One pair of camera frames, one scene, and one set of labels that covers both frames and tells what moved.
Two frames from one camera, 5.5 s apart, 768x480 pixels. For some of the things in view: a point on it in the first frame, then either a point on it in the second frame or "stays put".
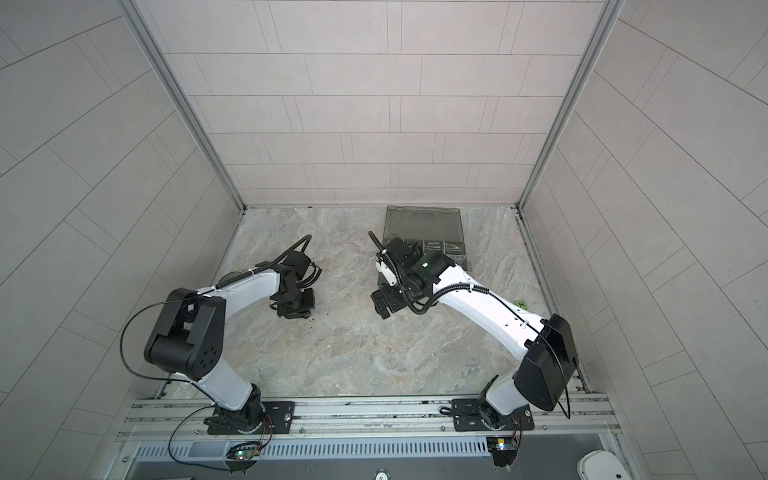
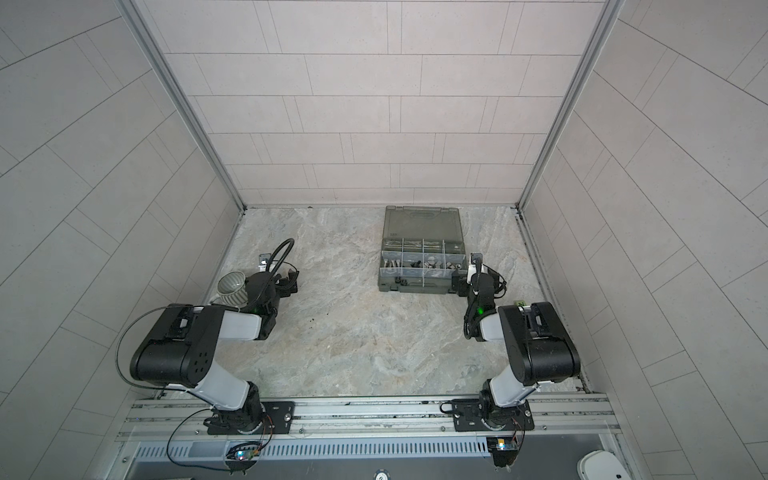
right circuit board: [503, 449] stays put
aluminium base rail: [575, 418] stays put
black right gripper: [391, 302] -> [496, 276]
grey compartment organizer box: [435, 229] stays put
